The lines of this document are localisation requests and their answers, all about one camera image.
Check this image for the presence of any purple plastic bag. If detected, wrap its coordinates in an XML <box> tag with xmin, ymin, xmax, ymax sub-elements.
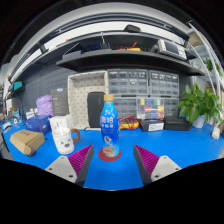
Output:
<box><xmin>35</xmin><ymin>94</ymin><xmax>54</xmax><ymax>117</ymax></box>

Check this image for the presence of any yellow multimeter with red leads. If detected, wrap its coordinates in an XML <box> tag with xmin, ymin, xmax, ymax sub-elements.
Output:
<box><xmin>118</xmin><ymin>114</ymin><xmax>140</xmax><ymax>131</ymax></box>

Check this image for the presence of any black case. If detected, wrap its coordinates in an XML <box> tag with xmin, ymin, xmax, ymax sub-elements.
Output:
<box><xmin>163</xmin><ymin>115</ymin><xmax>192</xmax><ymax>132</ymax></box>

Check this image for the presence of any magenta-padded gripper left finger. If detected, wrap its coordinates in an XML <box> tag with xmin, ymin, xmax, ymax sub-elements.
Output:
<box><xmin>44</xmin><ymin>144</ymin><xmax>95</xmax><ymax>187</ymax></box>

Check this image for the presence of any white mug with brown handle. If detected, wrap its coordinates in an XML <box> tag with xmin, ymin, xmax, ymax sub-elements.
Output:
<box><xmin>51</xmin><ymin>126</ymin><xmax>81</xmax><ymax>155</ymax></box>

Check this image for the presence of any dark blue box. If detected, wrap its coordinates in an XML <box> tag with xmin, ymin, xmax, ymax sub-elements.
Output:
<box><xmin>24</xmin><ymin>114</ymin><xmax>52</xmax><ymax>136</ymax></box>

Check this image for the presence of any black box with white label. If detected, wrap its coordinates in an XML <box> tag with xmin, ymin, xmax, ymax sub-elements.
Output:
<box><xmin>138</xmin><ymin>118</ymin><xmax>165</xmax><ymax>133</ymax></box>

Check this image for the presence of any blue drink bottle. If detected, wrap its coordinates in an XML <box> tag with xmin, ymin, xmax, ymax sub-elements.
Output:
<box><xmin>99</xmin><ymin>93</ymin><xmax>121</xmax><ymax>158</ymax></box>

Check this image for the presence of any flat round red coaster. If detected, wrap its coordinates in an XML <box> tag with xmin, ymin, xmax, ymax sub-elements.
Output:
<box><xmin>97</xmin><ymin>148</ymin><xmax>122</xmax><ymax>163</ymax></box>

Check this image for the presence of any brown cardboard box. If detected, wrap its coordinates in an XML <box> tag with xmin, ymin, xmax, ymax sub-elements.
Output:
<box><xmin>9</xmin><ymin>129</ymin><xmax>46</xmax><ymax>157</ymax></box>

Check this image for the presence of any grey small parts drawer cabinet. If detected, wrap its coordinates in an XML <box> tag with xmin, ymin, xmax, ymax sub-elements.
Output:
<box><xmin>148</xmin><ymin>69</ymin><xmax>181</xmax><ymax>98</ymax></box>
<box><xmin>163</xmin><ymin>97</ymin><xmax>182</xmax><ymax>118</ymax></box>
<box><xmin>107</xmin><ymin>68</ymin><xmax>149</xmax><ymax>97</ymax></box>
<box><xmin>113</xmin><ymin>96</ymin><xmax>138</xmax><ymax>118</ymax></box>

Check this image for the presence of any clear box of coloured parts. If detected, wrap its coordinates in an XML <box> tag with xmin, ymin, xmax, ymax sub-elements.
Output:
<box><xmin>135</xmin><ymin>97</ymin><xmax>166</xmax><ymax>120</ymax></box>

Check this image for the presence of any dark grey upright box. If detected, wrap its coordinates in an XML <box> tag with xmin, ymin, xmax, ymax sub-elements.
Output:
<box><xmin>50</xmin><ymin>87</ymin><xmax>70</xmax><ymax>117</ymax></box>

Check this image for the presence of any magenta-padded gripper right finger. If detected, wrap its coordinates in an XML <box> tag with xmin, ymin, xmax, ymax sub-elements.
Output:
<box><xmin>133</xmin><ymin>144</ymin><xmax>183</xmax><ymax>186</ymax></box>

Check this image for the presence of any white perforated tray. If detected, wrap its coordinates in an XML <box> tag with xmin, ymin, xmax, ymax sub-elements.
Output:
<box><xmin>67</xmin><ymin>70</ymin><xmax>110</xmax><ymax>130</ymax></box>

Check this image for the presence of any black pouch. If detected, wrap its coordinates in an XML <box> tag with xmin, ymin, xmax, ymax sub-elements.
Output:
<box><xmin>87</xmin><ymin>91</ymin><xmax>106</xmax><ymax>128</ymax></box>

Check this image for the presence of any teal object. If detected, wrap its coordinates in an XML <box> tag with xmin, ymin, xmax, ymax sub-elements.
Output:
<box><xmin>12</xmin><ymin>80</ymin><xmax>24</xmax><ymax>92</ymax></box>

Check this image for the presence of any dark wall shelf unit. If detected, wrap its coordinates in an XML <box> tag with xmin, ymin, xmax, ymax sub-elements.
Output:
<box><xmin>9</xmin><ymin>24</ymin><xmax>206</xmax><ymax>79</ymax></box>

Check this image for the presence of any white power adapter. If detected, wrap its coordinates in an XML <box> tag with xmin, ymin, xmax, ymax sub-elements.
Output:
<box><xmin>211</xmin><ymin>126</ymin><xmax>222</xmax><ymax>141</ymax></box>

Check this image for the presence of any green potted plant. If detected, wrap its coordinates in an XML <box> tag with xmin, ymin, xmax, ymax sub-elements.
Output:
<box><xmin>176</xmin><ymin>82</ymin><xmax>224</xmax><ymax>129</ymax></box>

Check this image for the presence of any white shelf unit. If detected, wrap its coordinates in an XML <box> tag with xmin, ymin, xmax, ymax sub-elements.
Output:
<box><xmin>186</xmin><ymin>21</ymin><xmax>224</xmax><ymax>101</ymax></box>

